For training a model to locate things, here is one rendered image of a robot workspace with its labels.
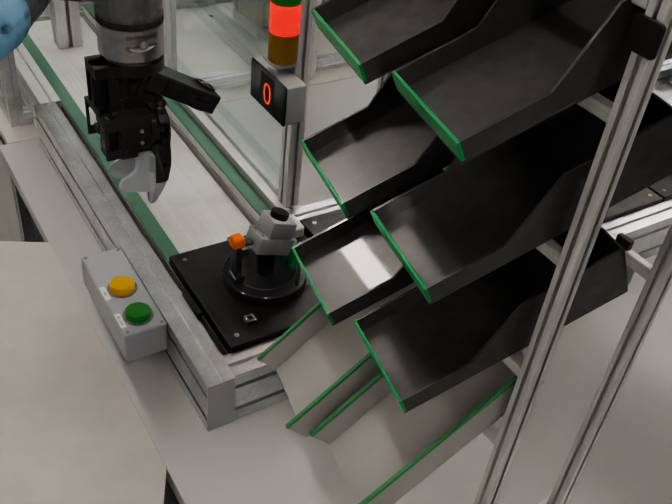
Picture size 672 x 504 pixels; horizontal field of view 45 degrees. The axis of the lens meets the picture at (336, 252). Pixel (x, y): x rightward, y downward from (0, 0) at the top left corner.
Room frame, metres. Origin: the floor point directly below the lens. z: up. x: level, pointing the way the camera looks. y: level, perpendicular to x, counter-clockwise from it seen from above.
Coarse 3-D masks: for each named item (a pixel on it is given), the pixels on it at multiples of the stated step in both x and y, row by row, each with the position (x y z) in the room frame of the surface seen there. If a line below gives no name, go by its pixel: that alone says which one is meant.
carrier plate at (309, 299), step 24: (192, 264) 1.04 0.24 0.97; (216, 264) 1.05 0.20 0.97; (192, 288) 0.98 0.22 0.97; (216, 288) 0.99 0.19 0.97; (312, 288) 1.02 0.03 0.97; (216, 312) 0.93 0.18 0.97; (240, 312) 0.94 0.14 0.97; (264, 312) 0.95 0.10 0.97; (288, 312) 0.95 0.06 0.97; (240, 336) 0.89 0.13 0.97; (264, 336) 0.89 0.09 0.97
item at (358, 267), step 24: (360, 216) 0.86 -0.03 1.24; (312, 240) 0.83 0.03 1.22; (336, 240) 0.84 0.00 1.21; (360, 240) 0.83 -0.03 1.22; (384, 240) 0.83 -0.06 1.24; (312, 264) 0.81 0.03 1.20; (336, 264) 0.80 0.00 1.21; (360, 264) 0.79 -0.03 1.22; (384, 264) 0.79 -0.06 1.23; (336, 288) 0.76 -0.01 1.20; (360, 288) 0.75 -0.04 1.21; (384, 288) 0.74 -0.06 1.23; (336, 312) 0.71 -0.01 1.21
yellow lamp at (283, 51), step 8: (272, 40) 1.23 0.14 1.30; (280, 40) 1.23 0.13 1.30; (288, 40) 1.23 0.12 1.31; (296, 40) 1.24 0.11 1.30; (272, 48) 1.23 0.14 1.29; (280, 48) 1.23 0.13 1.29; (288, 48) 1.23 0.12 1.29; (296, 48) 1.24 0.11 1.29; (272, 56) 1.23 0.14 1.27; (280, 56) 1.23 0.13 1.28; (288, 56) 1.23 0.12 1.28; (296, 56) 1.24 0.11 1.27; (280, 64) 1.23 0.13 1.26; (288, 64) 1.23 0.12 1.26
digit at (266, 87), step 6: (264, 78) 1.24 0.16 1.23; (270, 78) 1.23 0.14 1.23; (264, 84) 1.24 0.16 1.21; (270, 84) 1.23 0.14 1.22; (264, 90) 1.24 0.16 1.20; (270, 90) 1.23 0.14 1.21; (264, 96) 1.24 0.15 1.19; (270, 96) 1.22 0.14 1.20; (264, 102) 1.24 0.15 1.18; (270, 102) 1.22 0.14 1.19; (270, 108) 1.22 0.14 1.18
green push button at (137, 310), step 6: (132, 306) 0.92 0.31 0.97; (138, 306) 0.92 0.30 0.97; (144, 306) 0.92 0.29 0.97; (126, 312) 0.90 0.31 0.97; (132, 312) 0.91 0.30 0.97; (138, 312) 0.91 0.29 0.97; (144, 312) 0.91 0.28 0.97; (150, 312) 0.91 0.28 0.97; (126, 318) 0.90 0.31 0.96; (132, 318) 0.90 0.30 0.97; (138, 318) 0.90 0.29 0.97; (144, 318) 0.90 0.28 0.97
